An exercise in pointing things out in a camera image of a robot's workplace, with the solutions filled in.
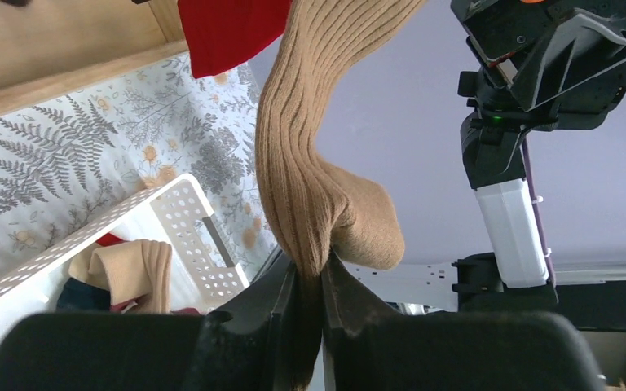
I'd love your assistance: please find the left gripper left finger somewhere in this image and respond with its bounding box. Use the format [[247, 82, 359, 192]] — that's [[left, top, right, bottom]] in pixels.
[[0, 255, 297, 390]]

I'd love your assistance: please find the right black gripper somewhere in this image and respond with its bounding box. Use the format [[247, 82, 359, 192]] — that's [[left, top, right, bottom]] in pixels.
[[450, 0, 626, 132]]

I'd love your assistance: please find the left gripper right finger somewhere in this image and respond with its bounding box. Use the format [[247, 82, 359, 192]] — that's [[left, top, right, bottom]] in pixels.
[[321, 255, 605, 390]]

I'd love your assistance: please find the beige purple striped sock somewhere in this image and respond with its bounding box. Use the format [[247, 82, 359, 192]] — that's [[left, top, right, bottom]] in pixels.
[[90, 239, 173, 314]]

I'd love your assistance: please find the tan ribbed sock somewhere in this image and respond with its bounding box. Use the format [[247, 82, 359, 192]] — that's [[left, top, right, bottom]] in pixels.
[[255, 1, 421, 277]]

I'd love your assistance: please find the navy sock beige red cuff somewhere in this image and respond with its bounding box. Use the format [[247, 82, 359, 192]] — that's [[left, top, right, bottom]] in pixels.
[[56, 233, 125, 312]]

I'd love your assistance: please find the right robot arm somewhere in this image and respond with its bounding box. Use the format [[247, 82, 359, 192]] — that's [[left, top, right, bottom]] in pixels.
[[451, 0, 626, 311]]

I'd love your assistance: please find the white plastic basket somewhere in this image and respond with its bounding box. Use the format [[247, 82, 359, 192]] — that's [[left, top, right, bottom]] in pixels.
[[0, 174, 249, 342]]

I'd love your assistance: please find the floral table mat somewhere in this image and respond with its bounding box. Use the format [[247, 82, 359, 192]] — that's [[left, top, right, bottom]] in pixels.
[[0, 55, 274, 278]]

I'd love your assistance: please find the wooden hanging rack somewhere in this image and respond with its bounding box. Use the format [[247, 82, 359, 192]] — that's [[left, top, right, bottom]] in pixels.
[[0, 0, 187, 116]]

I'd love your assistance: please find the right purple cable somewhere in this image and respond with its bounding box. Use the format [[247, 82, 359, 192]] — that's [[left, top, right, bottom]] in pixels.
[[520, 140, 557, 287]]

